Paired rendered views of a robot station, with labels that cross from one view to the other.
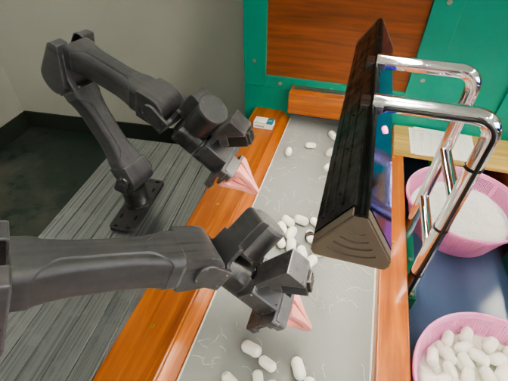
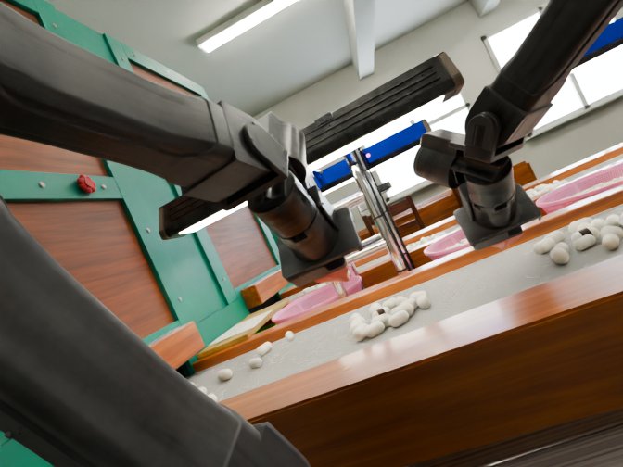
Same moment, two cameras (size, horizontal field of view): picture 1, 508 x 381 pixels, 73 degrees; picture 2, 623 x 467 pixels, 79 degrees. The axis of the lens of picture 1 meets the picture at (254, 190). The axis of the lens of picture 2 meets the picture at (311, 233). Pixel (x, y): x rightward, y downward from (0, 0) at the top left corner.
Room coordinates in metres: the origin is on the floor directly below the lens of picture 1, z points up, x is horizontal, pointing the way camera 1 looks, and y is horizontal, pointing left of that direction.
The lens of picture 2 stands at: (0.57, 0.53, 0.92)
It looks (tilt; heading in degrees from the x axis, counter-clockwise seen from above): 1 degrees up; 268
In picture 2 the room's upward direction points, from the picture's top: 25 degrees counter-clockwise
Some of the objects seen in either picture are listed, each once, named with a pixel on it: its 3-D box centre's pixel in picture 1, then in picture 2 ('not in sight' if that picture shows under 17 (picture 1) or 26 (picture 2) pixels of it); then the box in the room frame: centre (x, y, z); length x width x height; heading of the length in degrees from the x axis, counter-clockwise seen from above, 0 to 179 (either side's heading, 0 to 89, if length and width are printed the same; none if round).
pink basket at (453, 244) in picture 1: (456, 212); (323, 312); (0.60, -0.50, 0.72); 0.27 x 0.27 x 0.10
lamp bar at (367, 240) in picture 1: (370, 97); (294, 155); (0.51, -0.19, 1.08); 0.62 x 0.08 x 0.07; 163
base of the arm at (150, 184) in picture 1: (135, 194); not in sight; (0.68, 0.32, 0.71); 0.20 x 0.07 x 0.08; 168
